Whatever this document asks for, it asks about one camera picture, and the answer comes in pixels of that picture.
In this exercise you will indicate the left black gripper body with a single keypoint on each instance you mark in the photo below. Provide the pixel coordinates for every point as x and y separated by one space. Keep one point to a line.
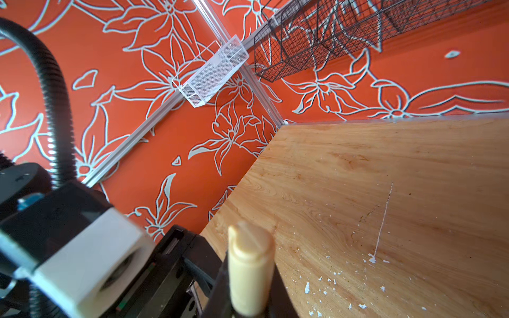
165 287

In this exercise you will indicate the beige pen cap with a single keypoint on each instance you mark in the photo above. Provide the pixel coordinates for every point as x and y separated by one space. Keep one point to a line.
251 251

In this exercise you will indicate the black wire basket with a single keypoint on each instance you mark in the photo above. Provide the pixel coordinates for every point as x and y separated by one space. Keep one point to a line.
308 34

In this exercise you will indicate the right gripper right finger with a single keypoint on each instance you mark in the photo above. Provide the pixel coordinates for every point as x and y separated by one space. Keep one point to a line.
280 304

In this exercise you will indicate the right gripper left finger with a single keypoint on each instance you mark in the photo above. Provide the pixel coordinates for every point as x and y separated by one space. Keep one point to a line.
219 304

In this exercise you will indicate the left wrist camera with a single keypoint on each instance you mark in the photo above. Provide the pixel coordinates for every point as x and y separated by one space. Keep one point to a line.
76 248

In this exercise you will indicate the clear plastic bin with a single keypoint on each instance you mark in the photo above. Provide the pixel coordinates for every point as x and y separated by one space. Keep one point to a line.
207 80

